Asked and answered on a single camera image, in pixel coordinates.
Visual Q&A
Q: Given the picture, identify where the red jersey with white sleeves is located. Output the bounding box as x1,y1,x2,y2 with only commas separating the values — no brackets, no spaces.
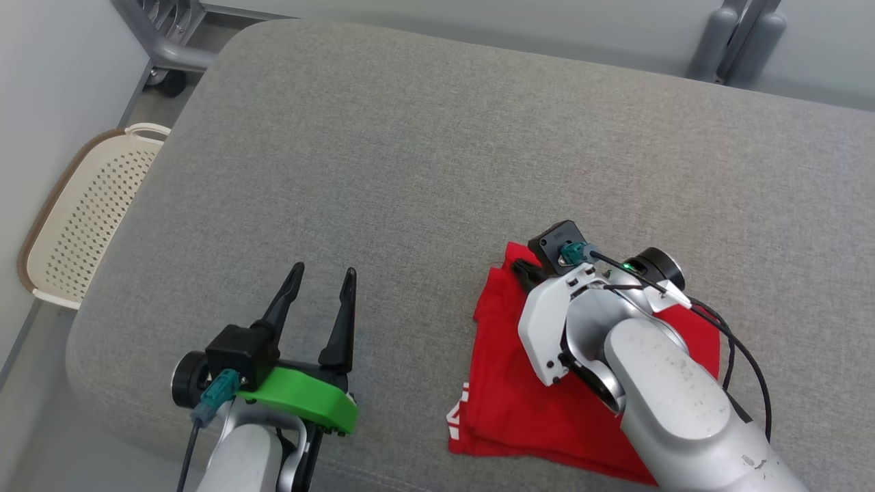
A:
448,241,722,486

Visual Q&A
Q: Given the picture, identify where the grey partition post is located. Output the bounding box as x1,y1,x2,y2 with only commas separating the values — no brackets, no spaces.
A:
725,0,788,88
687,0,749,81

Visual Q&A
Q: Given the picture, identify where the arm cable teal plug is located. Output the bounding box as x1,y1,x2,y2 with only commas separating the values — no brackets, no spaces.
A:
176,369,242,492
559,241,773,441

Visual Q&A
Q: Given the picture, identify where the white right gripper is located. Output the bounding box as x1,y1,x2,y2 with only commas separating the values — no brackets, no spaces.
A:
511,247,691,387

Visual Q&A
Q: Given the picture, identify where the left arm cable teal plug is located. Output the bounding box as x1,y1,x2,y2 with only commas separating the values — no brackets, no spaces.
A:
176,369,242,492

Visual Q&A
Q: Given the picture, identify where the grey metal cart frame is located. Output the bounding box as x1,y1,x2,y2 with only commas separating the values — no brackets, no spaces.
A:
113,0,288,72

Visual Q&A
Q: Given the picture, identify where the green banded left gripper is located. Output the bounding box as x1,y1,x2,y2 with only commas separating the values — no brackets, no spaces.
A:
171,262,358,435

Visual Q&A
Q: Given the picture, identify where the black caster wheel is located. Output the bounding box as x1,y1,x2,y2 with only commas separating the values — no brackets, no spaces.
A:
146,68,187,98

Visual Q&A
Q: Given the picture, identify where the cream perforated laundry basket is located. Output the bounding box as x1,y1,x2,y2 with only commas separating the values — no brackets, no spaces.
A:
17,123,172,310

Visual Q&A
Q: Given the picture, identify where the right arm cable teal plug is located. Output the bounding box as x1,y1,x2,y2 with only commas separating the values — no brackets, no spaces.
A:
559,241,773,441

